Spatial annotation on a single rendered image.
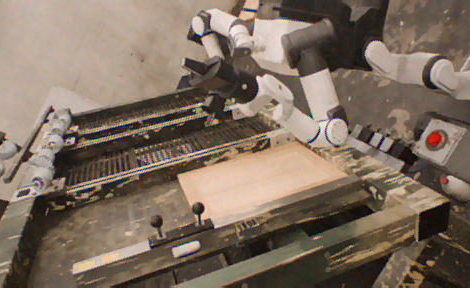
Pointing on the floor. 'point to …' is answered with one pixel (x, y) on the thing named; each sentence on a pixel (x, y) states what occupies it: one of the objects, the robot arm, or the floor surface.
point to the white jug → (457, 188)
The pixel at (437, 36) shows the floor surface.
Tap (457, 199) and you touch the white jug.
